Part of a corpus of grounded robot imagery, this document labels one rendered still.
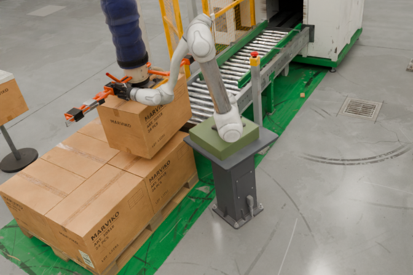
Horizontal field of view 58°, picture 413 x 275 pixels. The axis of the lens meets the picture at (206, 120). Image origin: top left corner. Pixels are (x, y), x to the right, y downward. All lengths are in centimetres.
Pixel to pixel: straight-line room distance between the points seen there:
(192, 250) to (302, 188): 109
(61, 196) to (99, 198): 31
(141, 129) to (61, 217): 80
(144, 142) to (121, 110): 28
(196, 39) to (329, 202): 187
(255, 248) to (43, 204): 156
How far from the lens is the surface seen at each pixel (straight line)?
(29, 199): 306
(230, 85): 375
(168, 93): 248
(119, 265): 304
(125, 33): 260
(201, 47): 198
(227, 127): 227
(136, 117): 257
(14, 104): 399
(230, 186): 282
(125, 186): 280
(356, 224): 315
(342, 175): 352
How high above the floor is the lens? 236
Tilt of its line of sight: 34 degrees down
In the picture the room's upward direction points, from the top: 8 degrees counter-clockwise
